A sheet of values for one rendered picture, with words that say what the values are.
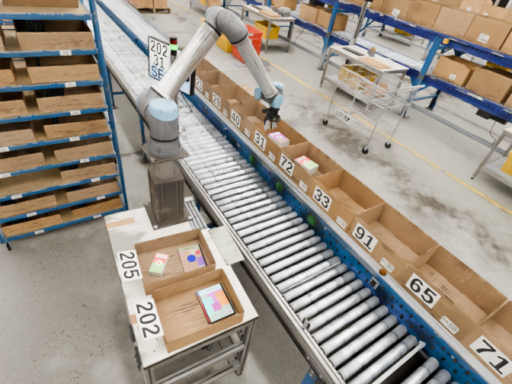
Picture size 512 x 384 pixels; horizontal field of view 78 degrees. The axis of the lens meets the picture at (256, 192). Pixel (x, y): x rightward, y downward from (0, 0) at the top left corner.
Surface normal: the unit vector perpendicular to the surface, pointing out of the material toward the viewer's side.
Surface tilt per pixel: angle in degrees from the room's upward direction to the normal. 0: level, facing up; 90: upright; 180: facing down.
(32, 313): 0
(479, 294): 89
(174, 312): 2
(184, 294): 1
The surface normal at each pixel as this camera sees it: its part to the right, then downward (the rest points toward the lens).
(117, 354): 0.14, -0.76
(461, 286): -0.83, 0.24
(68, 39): 0.53, 0.61
